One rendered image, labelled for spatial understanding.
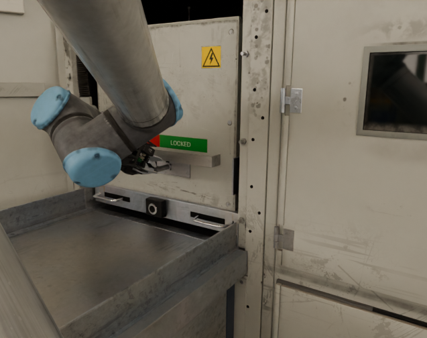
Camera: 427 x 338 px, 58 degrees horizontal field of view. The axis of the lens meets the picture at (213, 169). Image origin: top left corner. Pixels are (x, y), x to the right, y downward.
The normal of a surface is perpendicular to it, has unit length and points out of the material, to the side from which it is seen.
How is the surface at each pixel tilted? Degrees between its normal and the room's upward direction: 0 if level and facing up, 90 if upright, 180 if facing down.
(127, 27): 127
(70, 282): 0
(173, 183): 90
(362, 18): 90
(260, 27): 90
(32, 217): 90
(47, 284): 0
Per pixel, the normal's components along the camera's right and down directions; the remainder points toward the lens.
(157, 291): 0.84, 0.12
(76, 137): -0.23, -0.47
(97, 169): 0.46, 0.69
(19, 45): 0.60, 0.18
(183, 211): -0.54, 0.18
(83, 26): 0.06, 0.99
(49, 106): -0.51, -0.39
